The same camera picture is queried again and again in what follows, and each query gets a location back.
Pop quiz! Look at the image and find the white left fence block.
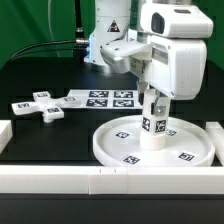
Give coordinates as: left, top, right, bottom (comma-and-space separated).
0, 120, 13, 154

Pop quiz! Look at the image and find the white right fence block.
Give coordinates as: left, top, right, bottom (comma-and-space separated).
206, 122, 224, 167

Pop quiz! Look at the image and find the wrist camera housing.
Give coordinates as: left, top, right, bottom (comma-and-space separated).
140, 2, 213, 39

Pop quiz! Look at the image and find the white marker sheet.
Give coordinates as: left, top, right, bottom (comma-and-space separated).
68, 89, 142, 109

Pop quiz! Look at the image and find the white round table top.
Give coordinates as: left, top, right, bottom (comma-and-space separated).
93, 115, 215, 167

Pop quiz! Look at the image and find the black vertical pole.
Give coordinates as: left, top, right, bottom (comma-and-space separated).
74, 0, 84, 38

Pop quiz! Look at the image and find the black cable bundle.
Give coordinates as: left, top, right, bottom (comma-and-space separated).
6, 39, 90, 64

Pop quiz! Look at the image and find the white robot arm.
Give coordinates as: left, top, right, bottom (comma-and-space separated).
85, 0, 213, 114

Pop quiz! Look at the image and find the white fence block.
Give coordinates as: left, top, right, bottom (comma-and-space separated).
206, 122, 224, 167
0, 120, 13, 154

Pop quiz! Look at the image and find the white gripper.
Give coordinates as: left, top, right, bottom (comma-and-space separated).
137, 36, 207, 118

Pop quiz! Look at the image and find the white front fence bar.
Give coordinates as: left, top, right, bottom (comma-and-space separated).
0, 165, 224, 195

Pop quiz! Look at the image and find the white cross-shaped table base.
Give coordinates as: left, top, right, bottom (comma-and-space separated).
11, 91, 81, 123

